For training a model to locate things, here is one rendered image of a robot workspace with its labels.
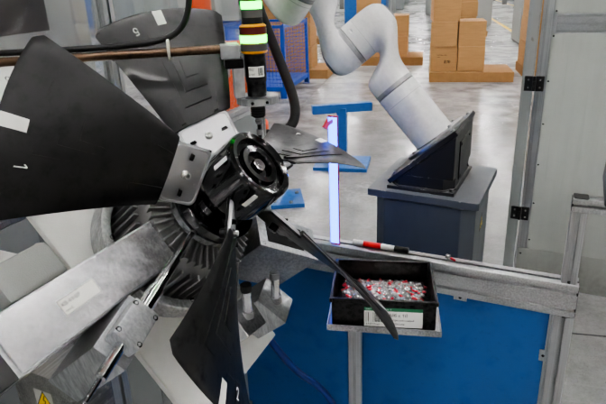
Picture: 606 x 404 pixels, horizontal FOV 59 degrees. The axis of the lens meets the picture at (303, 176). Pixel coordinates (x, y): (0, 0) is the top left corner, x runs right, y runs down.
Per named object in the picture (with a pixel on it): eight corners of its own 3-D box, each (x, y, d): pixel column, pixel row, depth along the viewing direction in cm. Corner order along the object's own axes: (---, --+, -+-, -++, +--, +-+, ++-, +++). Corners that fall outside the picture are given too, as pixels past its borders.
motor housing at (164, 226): (161, 333, 87) (207, 300, 80) (74, 222, 87) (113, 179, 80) (234, 266, 106) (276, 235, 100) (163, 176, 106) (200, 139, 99)
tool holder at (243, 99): (225, 109, 85) (220, 47, 82) (224, 100, 92) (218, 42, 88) (281, 105, 87) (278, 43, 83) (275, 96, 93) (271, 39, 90)
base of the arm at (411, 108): (415, 153, 165) (377, 106, 165) (465, 114, 157) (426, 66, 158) (405, 166, 147) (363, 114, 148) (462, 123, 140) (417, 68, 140)
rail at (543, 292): (218, 251, 150) (215, 225, 147) (225, 244, 153) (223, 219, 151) (574, 319, 114) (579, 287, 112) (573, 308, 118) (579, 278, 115)
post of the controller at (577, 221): (560, 282, 114) (573, 197, 107) (560, 276, 116) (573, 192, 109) (576, 285, 112) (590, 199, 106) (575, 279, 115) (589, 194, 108)
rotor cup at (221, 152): (160, 202, 81) (209, 156, 74) (194, 152, 92) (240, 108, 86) (231, 260, 85) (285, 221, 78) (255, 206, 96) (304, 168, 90)
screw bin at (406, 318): (329, 327, 110) (328, 298, 108) (335, 284, 126) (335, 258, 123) (437, 333, 107) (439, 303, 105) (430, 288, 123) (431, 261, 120)
